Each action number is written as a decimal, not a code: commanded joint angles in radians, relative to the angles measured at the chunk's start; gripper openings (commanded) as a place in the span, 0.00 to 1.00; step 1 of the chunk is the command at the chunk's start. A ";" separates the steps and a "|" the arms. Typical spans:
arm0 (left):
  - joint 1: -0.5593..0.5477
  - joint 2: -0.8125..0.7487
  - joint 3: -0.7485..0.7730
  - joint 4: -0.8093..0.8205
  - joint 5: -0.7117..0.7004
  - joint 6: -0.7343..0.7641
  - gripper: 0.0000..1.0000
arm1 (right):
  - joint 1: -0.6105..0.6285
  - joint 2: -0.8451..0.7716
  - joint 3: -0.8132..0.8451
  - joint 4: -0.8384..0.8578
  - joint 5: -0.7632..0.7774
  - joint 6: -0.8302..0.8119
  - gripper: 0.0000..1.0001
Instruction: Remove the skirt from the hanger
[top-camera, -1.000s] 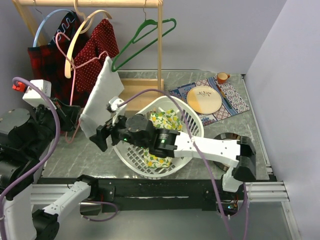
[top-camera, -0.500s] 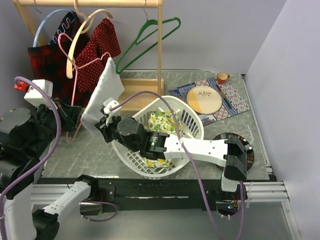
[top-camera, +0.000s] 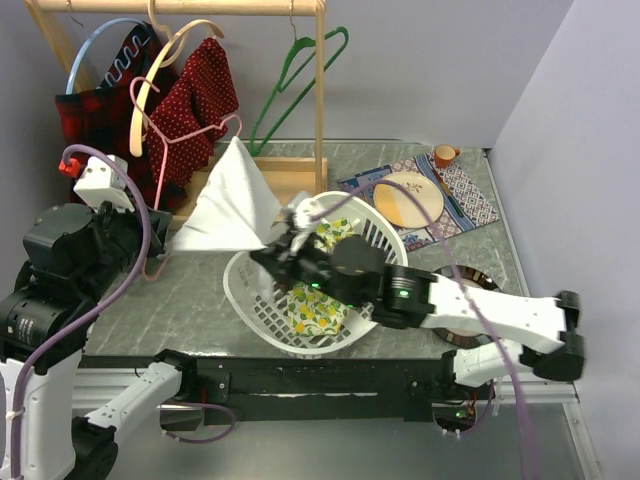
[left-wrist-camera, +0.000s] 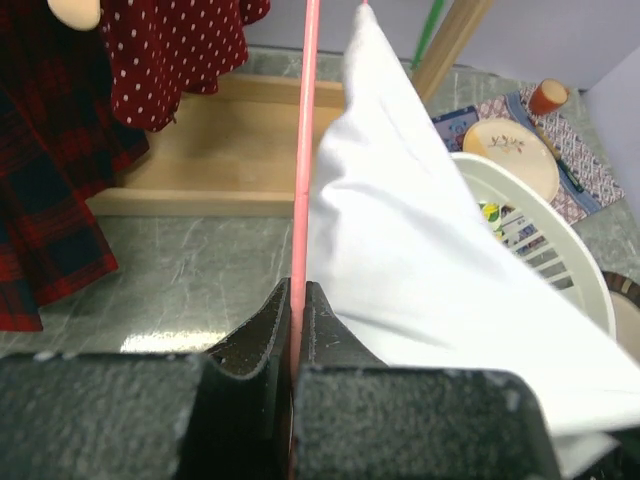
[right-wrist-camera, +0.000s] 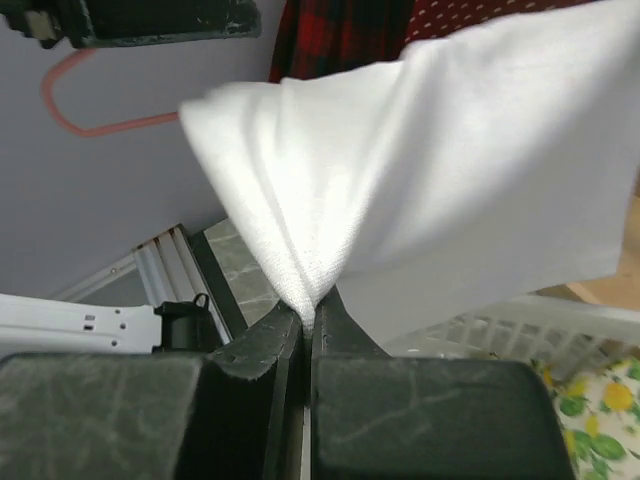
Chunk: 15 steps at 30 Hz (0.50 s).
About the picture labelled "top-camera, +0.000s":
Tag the lemon print garment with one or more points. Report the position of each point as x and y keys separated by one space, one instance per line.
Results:
x=313 y=313

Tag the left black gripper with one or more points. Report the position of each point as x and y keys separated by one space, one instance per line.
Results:
x=160 y=222

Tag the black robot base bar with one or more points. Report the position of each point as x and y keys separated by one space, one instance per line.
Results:
x=278 y=389

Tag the green chopstick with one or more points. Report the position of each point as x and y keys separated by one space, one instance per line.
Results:
x=449 y=194

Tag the wooden clothes rack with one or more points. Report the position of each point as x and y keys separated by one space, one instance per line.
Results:
x=285 y=175

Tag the orange cup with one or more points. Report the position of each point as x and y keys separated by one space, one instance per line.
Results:
x=444 y=155

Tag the pink wire hanger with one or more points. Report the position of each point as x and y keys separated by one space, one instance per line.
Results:
x=167 y=141

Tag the aluminium rail frame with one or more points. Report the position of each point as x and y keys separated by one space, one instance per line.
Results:
x=93 y=387

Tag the dark rimmed plate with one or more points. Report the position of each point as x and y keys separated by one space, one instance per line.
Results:
x=465 y=339

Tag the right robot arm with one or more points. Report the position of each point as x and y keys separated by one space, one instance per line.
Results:
x=529 y=335

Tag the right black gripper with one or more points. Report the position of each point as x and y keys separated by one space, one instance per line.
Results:
x=281 y=258

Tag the red black plaid skirt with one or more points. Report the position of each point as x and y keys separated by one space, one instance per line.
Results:
x=101 y=117

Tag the white laundry basket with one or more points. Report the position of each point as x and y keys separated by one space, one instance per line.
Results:
x=268 y=318

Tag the beige floral plate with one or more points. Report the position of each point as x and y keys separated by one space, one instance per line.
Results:
x=399 y=210

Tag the white cloth garment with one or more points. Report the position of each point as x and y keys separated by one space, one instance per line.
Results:
x=234 y=211

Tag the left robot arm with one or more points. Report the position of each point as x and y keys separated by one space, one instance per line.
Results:
x=42 y=341

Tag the light wooden hanger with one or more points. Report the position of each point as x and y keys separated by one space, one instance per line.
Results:
x=165 y=58

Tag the red polka dot garment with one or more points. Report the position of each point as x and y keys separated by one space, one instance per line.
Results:
x=203 y=95

